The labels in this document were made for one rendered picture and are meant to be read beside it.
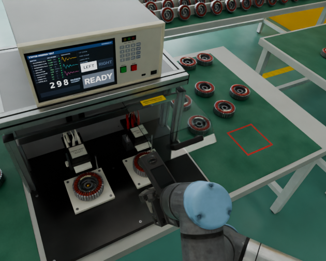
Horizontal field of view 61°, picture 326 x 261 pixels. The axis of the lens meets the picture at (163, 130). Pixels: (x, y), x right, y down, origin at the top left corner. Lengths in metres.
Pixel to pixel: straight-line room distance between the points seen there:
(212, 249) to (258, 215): 1.61
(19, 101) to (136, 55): 0.40
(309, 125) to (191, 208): 1.25
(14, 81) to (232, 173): 0.91
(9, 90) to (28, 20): 0.24
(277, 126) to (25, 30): 1.20
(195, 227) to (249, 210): 1.61
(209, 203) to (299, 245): 1.67
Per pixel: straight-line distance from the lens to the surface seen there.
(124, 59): 0.94
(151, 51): 0.97
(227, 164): 1.27
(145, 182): 1.11
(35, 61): 0.86
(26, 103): 0.97
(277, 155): 1.40
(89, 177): 1.11
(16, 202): 1.19
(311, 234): 2.19
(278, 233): 2.08
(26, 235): 1.11
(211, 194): 0.46
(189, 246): 0.50
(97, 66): 0.91
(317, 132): 1.63
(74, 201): 1.10
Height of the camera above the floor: 1.71
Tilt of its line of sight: 45 degrees down
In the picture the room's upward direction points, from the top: 6 degrees clockwise
